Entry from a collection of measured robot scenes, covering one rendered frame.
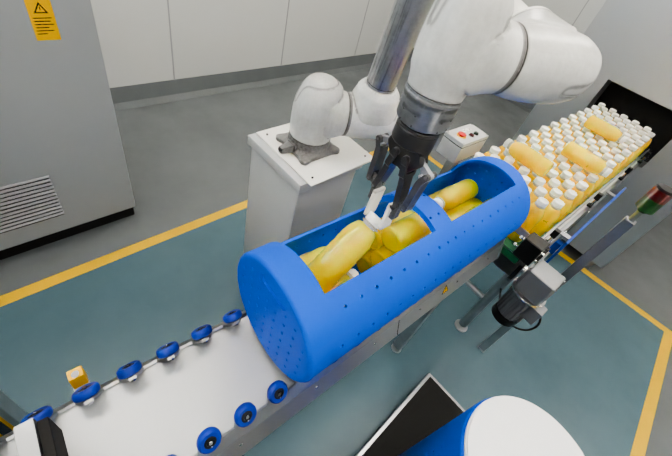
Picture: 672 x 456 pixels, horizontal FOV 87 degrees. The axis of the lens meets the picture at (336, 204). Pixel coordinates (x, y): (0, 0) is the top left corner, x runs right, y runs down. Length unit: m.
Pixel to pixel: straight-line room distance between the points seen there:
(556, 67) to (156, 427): 0.92
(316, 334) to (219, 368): 0.31
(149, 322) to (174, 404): 1.17
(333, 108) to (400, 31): 0.30
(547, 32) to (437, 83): 0.16
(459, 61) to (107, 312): 1.92
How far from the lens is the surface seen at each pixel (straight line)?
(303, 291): 0.65
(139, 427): 0.89
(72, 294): 2.21
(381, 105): 1.21
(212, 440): 0.83
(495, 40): 0.53
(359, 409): 1.93
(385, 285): 0.75
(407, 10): 1.11
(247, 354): 0.92
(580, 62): 0.63
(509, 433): 0.93
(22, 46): 1.82
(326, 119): 1.21
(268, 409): 0.88
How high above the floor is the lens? 1.77
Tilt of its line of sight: 42 degrees down
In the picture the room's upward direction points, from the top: 18 degrees clockwise
